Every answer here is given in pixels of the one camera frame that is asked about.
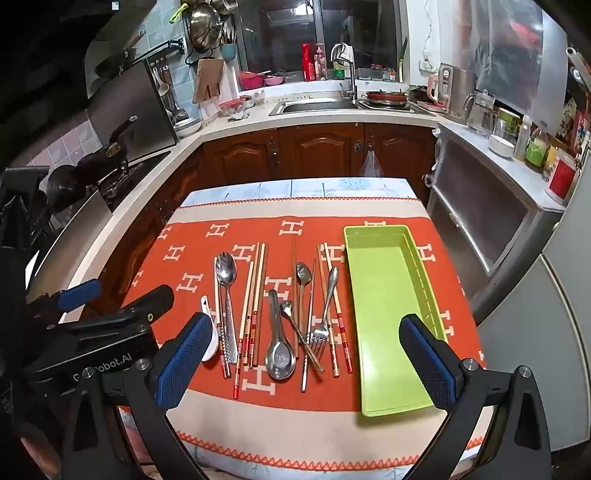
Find glass container red lid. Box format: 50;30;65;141
218;97;247;117

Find black pot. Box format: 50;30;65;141
46;164;88;213

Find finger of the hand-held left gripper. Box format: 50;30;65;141
68;284;176;334
27;278;103;332

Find steel sink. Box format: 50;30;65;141
269;98;361;116

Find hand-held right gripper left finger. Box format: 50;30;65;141
60;311;215;480

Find gas stove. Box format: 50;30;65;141
99;152;171;206

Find black wok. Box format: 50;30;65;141
76;115;139;185

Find stainless steel board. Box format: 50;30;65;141
28;189;114;296

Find wooden cutting board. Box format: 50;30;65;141
193;58;227;104

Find hanging steel pots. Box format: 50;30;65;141
187;0;232;54

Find large steel spoon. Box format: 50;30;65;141
215;251;240;365

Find clear plastic wall sheet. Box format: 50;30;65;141
471;0;568;134

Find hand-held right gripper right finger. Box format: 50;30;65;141
398;313;553;480

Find green plastic utensil tray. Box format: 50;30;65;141
343;224;448;417

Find green label bottle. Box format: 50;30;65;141
525;127;550;168

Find white ceramic spoon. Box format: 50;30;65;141
199;295;220;361

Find dark wooden chopstick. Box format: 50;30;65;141
292;234;300;360

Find white dish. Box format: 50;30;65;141
175;117;203;138

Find glass jar green lid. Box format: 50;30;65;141
496;108;520;144

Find white bowl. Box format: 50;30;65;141
488;134;515;159

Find black wall rack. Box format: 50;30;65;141
139;39;185;63

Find hanging black frying pan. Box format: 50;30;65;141
95;30;146;79

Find orange patterned table cloth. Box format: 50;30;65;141
117;196;497;469

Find steel chopstick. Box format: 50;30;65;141
301;259;317;393

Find white bottle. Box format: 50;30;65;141
513;114;533;162

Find metal framed cabinet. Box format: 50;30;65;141
425;122;566;315

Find brown bamboo chopstick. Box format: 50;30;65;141
250;242;269;368
244;242;260;366

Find red pan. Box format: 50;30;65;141
360;90;409;105

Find glass pitcher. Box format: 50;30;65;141
463;89;497;138

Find person's left hand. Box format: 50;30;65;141
18;422;62;480

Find steel faucet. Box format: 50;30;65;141
331;43;357;99

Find light blue patterned tablecloth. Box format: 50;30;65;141
180;178;419;207

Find stainless steel backsplash panel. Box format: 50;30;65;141
88;60;178;162

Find window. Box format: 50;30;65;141
235;0;402;84

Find hanging plastic bag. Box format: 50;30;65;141
359;148;384;178

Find red label jar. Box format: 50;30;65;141
545;150;578;205

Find steel fork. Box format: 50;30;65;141
311;266;341;358

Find steel electric kettle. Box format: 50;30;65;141
436;63;476;121

